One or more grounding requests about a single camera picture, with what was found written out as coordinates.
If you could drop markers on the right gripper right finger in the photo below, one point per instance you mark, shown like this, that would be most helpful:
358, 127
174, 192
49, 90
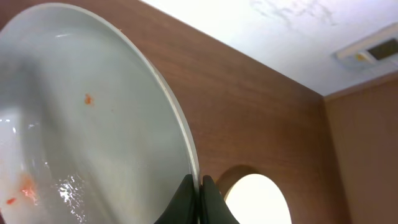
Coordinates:
214, 210

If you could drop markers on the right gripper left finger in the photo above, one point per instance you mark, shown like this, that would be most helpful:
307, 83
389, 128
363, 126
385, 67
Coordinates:
182, 207

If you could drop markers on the cream white plate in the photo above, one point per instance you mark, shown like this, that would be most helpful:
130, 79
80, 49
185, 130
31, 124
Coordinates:
256, 199

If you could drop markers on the light blue plate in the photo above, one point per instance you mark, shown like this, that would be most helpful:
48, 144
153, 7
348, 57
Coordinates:
90, 130

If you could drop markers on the wall vent fixture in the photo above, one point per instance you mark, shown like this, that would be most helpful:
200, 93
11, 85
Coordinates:
370, 51

